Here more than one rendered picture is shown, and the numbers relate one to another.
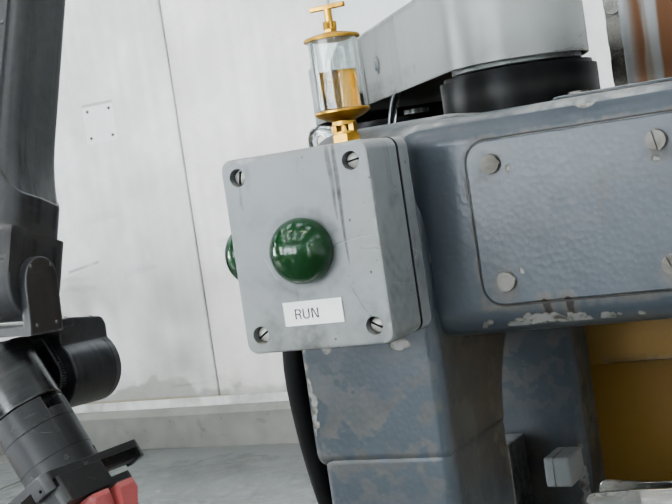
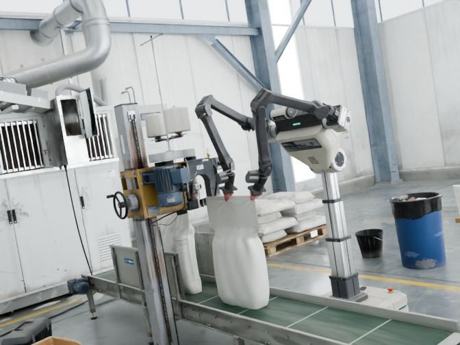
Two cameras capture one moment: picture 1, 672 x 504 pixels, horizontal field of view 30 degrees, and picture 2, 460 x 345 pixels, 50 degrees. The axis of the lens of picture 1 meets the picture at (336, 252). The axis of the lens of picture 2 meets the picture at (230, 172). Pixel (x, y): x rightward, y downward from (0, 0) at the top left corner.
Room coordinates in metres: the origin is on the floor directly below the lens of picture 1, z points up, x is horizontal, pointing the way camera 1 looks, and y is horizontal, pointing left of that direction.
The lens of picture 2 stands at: (3.73, 1.52, 1.39)
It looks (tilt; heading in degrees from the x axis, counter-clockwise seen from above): 3 degrees down; 204
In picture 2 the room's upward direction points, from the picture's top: 9 degrees counter-clockwise
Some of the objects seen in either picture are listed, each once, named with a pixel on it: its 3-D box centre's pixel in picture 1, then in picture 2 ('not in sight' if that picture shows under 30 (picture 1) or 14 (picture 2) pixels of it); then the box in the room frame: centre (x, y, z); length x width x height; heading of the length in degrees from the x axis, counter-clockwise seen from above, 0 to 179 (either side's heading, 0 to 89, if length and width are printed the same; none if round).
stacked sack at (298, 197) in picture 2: not in sight; (287, 198); (-2.75, -0.59, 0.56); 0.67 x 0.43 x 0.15; 63
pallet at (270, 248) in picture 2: not in sight; (277, 238); (-2.45, -0.73, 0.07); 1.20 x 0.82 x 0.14; 155
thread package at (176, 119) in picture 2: not in sight; (176, 120); (0.98, -0.03, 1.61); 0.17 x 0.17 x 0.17
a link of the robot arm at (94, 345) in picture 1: (37, 335); (224, 172); (0.95, 0.23, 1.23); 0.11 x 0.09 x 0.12; 154
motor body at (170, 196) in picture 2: not in sight; (168, 186); (1.11, -0.09, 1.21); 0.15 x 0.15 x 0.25
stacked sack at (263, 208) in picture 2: not in sight; (267, 207); (-2.09, -0.66, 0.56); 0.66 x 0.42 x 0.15; 153
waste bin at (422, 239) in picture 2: not in sight; (419, 230); (-1.19, 1.16, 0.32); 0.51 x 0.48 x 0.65; 153
